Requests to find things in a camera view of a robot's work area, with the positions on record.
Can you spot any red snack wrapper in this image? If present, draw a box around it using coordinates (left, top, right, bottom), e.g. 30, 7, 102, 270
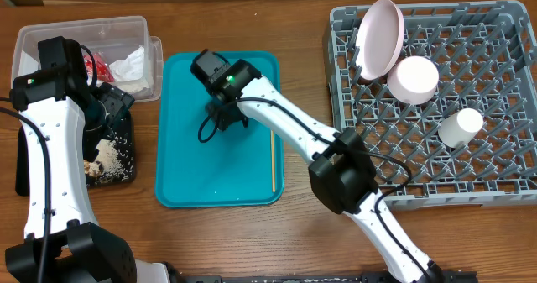
84, 52, 115, 85

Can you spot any white napkin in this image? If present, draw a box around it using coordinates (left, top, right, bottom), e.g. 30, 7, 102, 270
109, 45, 151, 97

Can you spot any brown food scrap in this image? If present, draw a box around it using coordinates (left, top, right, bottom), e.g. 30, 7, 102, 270
84, 160, 104, 178

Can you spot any large white plate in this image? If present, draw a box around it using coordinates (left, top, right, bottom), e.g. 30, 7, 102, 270
355, 0, 404, 81

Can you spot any small white plate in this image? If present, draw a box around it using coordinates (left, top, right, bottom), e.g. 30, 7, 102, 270
387, 56, 440, 105

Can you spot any white paper cup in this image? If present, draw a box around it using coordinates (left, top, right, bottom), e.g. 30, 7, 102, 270
438, 108, 484, 148

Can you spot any grey dishwasher rack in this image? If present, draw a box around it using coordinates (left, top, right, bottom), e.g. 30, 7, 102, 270
324, 1, 536, 210

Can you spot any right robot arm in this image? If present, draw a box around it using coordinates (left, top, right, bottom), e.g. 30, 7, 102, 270
190, 50, 445, 282

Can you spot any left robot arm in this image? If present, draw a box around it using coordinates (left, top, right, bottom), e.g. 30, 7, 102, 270
1, 36, 182, 282

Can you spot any black rectangular tray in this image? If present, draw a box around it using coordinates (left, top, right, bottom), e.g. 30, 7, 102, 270
15, 113, 136, 197

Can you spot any teal serving tray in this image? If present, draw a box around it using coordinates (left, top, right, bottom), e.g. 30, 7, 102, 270
155, 52, 284, 208

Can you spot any spilled rice pile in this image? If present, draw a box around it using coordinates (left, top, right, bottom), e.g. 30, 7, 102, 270
85, 136, 135, 187

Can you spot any clear plastic storage bin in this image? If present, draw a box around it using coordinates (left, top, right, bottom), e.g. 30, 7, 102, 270
11, 16, 164, 102

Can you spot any wooden chopstick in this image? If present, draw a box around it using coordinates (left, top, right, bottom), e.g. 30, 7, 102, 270
270, 130, 276, 193

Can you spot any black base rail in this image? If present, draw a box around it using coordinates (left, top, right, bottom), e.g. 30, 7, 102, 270
167, 270, 478, 283

